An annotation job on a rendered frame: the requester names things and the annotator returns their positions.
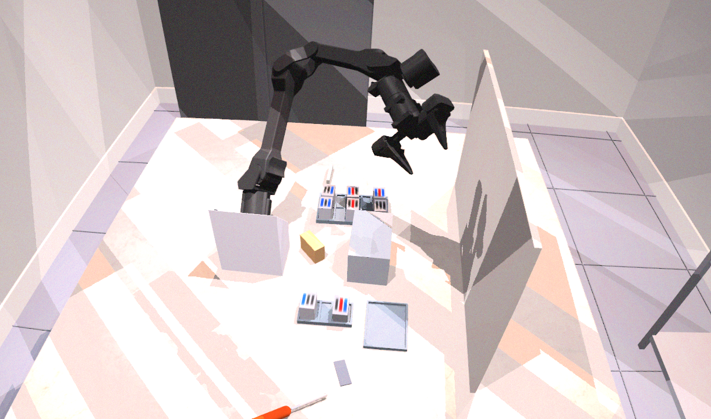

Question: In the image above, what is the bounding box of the white flat panel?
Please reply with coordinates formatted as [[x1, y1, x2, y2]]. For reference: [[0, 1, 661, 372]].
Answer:
[[455, 49, 542, 393]]

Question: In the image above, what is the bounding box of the orange rectangular block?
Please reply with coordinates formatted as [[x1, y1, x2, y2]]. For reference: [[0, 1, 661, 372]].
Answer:
[[300, 230, 325, 264]]

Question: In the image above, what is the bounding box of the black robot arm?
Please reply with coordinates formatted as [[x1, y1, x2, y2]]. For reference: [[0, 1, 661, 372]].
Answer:
[[237, 41, 440, 215]]

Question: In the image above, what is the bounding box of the orange-handled screwdriver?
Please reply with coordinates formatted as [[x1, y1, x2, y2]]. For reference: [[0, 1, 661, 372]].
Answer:
[[252, 393, 327, 419]]

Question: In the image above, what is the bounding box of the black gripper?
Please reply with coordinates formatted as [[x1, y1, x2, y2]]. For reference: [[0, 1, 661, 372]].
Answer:
[[372, 92, 455, 175]]

